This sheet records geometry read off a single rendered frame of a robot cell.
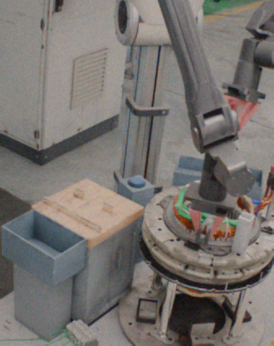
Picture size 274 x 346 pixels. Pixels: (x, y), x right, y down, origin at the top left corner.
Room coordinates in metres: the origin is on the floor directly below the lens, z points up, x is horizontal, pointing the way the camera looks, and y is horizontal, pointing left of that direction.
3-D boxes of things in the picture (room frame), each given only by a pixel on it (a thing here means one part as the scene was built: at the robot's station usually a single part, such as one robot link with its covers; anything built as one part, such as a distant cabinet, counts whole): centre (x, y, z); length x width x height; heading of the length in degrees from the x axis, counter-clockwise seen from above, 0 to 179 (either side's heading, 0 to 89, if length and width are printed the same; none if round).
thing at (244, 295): (1.16, -0.29, 0.91); 0.02 x 0.02 x 0.21
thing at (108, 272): (1.28, 0.10, 0.91); 0.19 x 0.19 x 0.26; 56
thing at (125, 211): (1.28, 0.10, 1.05); 0.20 x 0.19 x 0.02; 146
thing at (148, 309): (1.21, -0.07, 0.83); 0.05 x 0.04 x 0.02; 179
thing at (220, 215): (1.08, -0.16, 1.21); 0.07 x 0.07 x 0.09; 76
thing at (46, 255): (1.15, 0.19, 0.92); 0.17 x 0.11 x 0.28; 56
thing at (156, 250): (1.13, -0.09, 1.05); 0.09 x 0.04 x 0.01; 61
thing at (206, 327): (1.12, -0.21, 0.85); 0.06 x 0.04 x 0.05; 103
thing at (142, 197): (1.48, -0.01, 0.91); 0.07 x 0.07 x 0.25; 38
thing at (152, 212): (1.24, -0.19, 1.09); 0.32 x 0.32 x 0.01
